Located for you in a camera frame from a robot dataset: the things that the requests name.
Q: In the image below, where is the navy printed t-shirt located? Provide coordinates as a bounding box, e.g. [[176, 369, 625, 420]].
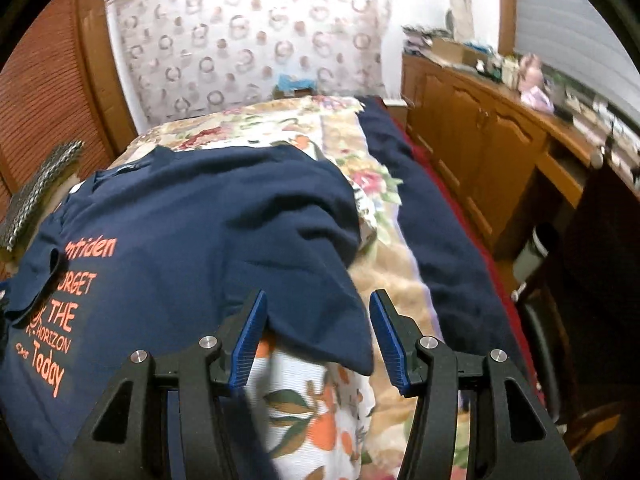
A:
[[1, 144, 373, 479]]

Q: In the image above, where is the navy blue blanket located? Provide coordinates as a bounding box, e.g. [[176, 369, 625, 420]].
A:
[[358, 96, 535, 380]]

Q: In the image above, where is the small trash bin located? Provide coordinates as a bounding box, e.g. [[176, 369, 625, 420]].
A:
[[511, 228, 548, 302]]

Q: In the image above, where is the orange fruit print bedsheet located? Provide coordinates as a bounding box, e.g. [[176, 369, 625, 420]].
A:
[[246, 334, 375, 479]]

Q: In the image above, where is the wooden sideboard cabinet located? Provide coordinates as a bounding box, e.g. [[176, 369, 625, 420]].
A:
[[399, 52, 640, 261]]

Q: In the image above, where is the pink kettle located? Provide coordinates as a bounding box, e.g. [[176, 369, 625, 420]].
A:
[[518, 53, 554, 114]]

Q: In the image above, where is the floral rose quilt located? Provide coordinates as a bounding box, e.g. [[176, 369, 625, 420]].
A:
[[109, 94, 471, 480]]

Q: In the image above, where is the wooden louvered wardrobe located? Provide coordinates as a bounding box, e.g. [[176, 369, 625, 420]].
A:
[[1, 0, 137, 207]]

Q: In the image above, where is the cardboard box with blue cloth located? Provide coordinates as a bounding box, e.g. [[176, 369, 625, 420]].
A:
[[272, 74, 317, 100]]

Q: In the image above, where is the flat cardboard box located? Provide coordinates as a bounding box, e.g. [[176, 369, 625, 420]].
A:
[[432, 37, 489, 67]]

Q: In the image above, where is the stack of folded papers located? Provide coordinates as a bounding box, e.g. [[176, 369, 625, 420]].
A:
[[402, 26, 454, 56]]

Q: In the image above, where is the circle patterned sheer curtain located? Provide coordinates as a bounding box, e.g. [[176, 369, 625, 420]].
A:
[[107, 0, 392, 126]]

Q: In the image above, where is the grey window blind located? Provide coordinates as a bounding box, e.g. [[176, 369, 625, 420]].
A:
[[515, 0, 639, 122]]

